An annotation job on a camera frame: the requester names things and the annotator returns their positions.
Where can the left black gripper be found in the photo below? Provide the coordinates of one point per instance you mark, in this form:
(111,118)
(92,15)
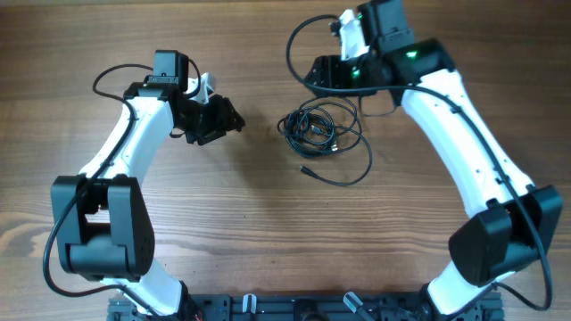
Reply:
(216,119)

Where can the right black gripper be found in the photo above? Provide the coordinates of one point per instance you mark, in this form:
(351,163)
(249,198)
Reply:
(325,73)

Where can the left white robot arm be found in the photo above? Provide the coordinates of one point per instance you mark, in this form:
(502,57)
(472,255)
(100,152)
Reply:
(103,238)

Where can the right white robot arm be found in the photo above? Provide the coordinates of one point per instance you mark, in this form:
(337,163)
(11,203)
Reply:
(511,221)

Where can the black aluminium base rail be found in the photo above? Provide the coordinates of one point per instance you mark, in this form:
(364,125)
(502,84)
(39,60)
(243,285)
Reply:
(386,306)

